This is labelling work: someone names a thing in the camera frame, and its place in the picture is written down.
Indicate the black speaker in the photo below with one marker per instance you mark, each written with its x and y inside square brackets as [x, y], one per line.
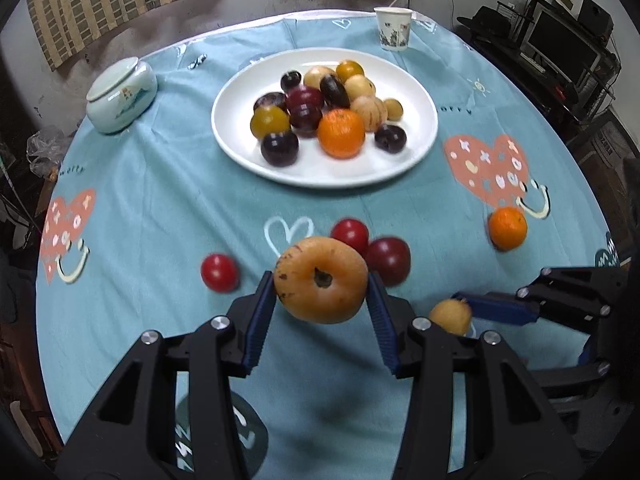
[596, 14]

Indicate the yellow-green tangerine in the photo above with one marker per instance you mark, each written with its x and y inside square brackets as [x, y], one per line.
[270, 122]
[349, 70]

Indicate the computer monitor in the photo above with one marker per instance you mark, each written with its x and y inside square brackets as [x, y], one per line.
[560, 40]

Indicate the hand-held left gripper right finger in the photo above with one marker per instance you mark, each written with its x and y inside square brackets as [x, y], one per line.
[381, 327]

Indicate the black desk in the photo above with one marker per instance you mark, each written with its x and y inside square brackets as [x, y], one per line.
[540, 85]

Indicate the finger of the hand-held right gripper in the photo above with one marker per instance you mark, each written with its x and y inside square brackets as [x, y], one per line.
[595, 370]
[500, 307]

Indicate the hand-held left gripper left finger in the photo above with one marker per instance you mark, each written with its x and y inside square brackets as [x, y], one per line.
[260, 320]

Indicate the dark purple plum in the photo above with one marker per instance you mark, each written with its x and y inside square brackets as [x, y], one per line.
[390, 137]
[280, 148]
[290, 80]
[334, 91]
[267, 100]
[305, 120]

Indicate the cherry tomato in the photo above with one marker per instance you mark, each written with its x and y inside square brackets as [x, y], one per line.
[220, 272]
[350, 234]

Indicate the blue printed tablecloth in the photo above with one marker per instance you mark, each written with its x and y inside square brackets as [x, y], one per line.
[150, 200]

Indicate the white plate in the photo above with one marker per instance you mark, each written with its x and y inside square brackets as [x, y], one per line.
[412, 110]

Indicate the checked beige curtain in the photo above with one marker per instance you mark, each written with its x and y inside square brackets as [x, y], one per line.
[110, 5]

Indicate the striped pepino melon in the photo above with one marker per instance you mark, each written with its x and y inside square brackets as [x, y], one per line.
[368, 112]

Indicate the white ceramic lidded jar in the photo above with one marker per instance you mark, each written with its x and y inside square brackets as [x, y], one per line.
[122, 105]

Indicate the small yellow loquat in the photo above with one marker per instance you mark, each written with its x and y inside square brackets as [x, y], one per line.
[393, 108]
[450, 316]

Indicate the large cardboard box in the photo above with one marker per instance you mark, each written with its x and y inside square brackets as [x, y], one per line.
[605, 160]

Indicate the orange tangerine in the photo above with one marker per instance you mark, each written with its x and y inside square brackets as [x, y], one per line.
[507, 228]
[341, 133]

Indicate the red plum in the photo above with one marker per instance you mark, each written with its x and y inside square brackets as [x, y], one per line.
[302, 96]
[388, 260]

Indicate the printed paper cup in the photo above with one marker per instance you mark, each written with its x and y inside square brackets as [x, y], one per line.
[393, 30]

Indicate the clear plastic bag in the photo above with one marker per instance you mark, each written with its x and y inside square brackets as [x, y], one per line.
[45, 152]

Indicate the black hat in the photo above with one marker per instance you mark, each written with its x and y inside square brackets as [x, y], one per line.
[487, 20]

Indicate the yellow pear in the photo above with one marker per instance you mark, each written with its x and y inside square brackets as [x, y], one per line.
[361, 86]
[315, 76]

